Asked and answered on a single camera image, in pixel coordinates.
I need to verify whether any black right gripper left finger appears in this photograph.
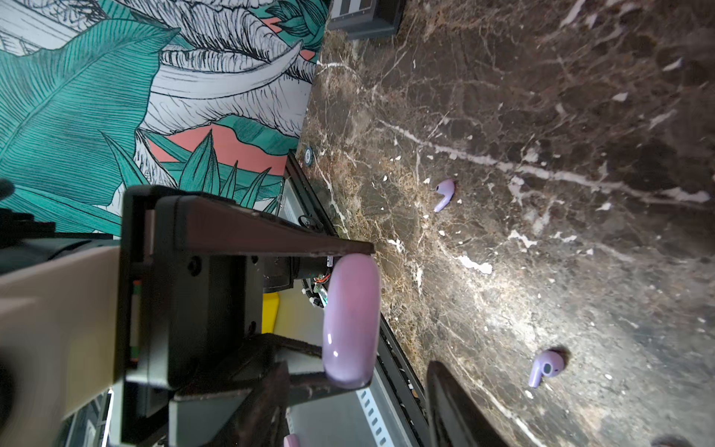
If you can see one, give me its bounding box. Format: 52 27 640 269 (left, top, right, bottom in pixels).
206 361 290 447

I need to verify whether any purple earbud charging case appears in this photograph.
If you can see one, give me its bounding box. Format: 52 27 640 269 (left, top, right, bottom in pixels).
322 253 381 390

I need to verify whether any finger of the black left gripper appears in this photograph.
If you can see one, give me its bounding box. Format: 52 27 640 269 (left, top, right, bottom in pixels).
168 333 357 433
155 196 374 257

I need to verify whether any purple earbud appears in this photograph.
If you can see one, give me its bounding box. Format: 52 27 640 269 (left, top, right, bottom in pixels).
529 350 565 389
434 179 455 213

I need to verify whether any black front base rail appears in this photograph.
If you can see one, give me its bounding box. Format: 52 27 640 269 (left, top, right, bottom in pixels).
275 155 432 446

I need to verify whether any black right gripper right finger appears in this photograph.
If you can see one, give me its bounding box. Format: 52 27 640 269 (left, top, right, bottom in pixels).
426 361 508 447

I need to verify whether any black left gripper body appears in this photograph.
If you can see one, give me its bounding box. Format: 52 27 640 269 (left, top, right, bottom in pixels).
114 186 263 446

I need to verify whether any black white chessboard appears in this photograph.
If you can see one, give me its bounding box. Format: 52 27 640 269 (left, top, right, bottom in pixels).
326 0 406 40

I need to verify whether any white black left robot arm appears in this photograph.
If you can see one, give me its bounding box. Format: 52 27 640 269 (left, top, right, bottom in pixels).
1 186 381 446

